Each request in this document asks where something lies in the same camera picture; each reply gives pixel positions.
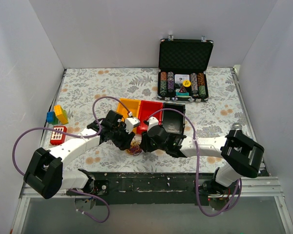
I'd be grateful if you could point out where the yellow round dealer chip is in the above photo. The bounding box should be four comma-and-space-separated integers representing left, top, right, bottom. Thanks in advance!
182, 80, 191, 88

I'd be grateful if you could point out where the floral patterned table mat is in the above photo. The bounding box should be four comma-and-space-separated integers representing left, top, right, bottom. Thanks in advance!
56, 68, 254, 173

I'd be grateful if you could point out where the coloured cable bundle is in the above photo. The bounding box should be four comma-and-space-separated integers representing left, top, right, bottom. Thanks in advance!
126, 138, 144, 156

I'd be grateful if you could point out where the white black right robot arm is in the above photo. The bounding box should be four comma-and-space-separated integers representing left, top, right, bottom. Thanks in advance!
140, 126, 264, 194

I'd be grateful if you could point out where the red plastic bin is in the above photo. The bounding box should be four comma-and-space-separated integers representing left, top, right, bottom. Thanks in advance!
136, 100, 163, 135

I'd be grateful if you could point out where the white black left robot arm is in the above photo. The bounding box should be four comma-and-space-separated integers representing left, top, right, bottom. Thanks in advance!
24, 110, 140, 199

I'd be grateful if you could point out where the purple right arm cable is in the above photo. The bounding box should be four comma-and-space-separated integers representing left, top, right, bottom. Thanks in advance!
143, 108, 242, 217

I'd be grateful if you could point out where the black handheld microphone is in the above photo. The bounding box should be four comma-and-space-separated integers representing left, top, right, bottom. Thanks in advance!
231, 122, 243, 132

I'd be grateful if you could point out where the white playing card deck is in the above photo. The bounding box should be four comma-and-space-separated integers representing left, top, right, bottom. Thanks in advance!
174, 74, 190, 84

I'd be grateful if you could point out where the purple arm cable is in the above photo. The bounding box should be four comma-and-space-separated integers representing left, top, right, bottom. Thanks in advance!
12, 96, 134, 223
143, 108, 242, 217

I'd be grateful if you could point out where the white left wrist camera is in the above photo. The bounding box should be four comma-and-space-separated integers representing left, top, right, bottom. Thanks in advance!
125, 117, 140, 133

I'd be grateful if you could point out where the blue toy brick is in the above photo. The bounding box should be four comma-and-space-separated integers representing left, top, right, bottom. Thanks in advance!
46, 111, 56, 124

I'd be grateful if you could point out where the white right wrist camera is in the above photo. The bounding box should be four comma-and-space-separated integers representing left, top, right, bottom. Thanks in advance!
144, 117, 159, 131

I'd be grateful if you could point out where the yellow plastic bin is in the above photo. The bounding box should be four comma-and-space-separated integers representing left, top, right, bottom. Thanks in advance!
116, 98, 141, 122

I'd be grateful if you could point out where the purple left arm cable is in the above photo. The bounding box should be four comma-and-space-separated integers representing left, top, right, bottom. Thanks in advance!
12, 96, 134, 223

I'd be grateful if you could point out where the black poker chip case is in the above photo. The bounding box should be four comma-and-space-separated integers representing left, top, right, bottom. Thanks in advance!
157, 35, 214, 102

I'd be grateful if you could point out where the black plastic bin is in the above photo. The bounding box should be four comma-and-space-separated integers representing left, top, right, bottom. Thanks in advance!
162, 102, 186, 135

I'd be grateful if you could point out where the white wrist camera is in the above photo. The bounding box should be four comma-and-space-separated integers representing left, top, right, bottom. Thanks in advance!
144, 117, 159, 131
125, 117, 140, 133

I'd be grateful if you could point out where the red white toy brick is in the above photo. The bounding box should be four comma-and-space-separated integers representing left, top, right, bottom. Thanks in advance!
50, 126, 67, 145

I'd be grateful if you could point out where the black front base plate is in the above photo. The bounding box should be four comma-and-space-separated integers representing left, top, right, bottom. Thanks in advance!
91, 173, 197, 205

